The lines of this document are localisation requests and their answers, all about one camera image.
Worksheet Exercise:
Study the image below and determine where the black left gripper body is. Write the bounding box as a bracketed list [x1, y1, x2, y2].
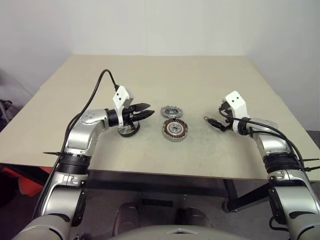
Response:
[121, 104, 139, 126]

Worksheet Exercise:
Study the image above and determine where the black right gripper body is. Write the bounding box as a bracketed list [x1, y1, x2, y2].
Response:
[223, 106, 237, 133]

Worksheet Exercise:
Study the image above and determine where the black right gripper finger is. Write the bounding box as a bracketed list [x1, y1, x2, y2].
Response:
[203, 115, 227, 133]
[217, 98, 230, 116]

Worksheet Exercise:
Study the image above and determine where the motor housing with copper windings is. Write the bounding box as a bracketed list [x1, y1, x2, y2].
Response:
[162, 119, 189, 143]

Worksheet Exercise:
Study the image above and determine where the dark rounded shape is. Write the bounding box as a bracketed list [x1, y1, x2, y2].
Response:
[176, 206, 215, 230]
[113, 201, 141, 237]

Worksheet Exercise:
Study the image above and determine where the grey robot torso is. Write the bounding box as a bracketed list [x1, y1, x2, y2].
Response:
[107, 223, 218, 240]

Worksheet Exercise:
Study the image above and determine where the dark background equipment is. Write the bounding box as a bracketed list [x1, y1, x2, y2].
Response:
[0, 67, 26, 126]

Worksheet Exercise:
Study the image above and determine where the orange object under table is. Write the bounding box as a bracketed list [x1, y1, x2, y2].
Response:
[0, 167, 48, 198]

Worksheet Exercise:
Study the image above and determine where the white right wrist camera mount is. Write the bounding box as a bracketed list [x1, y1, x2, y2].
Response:
[224, 91, 251, 132]

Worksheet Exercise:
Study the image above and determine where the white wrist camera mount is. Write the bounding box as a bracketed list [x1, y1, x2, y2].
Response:
[111, 85, 136, 127]
[224, 91, 251, 132]

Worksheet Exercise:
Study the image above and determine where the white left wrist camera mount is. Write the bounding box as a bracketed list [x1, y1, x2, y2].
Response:
[111, 85, 136, 127]

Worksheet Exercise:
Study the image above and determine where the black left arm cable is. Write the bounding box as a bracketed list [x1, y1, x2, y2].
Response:
[31, 69, 120, 221]

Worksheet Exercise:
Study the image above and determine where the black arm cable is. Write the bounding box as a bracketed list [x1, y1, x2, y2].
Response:
[31, 69, 120, 221]
[226, 115, 311, 231]

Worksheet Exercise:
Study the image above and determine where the black table frame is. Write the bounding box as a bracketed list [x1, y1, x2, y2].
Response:
[0, 163, 272, 213]

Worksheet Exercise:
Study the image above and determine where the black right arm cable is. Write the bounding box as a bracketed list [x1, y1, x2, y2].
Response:
[226, 115, 311, 231]

